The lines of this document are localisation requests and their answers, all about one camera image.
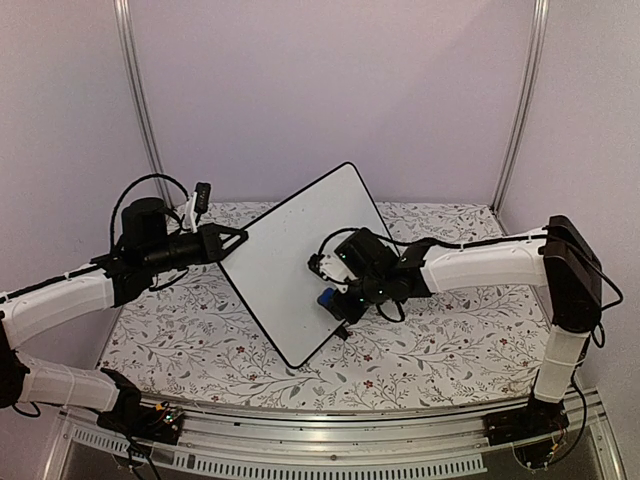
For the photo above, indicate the aluminium corner post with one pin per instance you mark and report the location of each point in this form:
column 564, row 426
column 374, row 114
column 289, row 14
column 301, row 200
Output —
column 531, row 68
column 124, row 25

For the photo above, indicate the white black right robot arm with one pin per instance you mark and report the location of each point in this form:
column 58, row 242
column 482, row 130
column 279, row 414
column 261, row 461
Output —
column 555, row 257

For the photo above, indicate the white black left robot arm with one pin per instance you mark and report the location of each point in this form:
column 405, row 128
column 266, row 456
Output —
column 154, row 241

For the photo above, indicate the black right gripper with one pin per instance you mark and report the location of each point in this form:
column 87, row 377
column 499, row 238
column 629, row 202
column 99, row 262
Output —
column 349, row 314

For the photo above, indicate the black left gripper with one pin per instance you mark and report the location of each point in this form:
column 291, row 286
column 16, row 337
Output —
column 212, row 243

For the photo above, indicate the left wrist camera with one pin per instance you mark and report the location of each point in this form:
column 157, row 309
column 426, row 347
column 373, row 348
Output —
column 196, row 206

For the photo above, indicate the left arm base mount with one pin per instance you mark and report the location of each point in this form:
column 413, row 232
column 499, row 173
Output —
column 129, row 417

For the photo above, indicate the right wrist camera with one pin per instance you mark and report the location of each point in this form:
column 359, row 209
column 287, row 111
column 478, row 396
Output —
column 348, row 255

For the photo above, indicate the left aluminium corner post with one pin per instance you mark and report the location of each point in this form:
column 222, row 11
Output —
column 124, row 25

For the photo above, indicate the floral patterned table mat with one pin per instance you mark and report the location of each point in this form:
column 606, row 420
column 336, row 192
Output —
column 195, row 340

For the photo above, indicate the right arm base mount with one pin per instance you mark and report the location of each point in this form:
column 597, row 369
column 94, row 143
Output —
column 528, row 429

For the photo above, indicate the right aluminium corner post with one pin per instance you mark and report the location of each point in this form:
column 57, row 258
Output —
column 531, row 68

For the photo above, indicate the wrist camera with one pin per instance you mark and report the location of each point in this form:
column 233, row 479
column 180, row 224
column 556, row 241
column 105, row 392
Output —
column 348, row 255
column 196, row 206

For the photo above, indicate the white whiteboard black frame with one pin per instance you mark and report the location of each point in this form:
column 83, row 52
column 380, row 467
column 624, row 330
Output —
column 269, row 271

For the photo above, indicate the black whiteboard stand foot left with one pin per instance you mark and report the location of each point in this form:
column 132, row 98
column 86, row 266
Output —
column 342, row 333

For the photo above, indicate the blue whiteboard eraser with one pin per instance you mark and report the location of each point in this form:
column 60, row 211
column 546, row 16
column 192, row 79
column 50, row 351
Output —
column 325, row 299

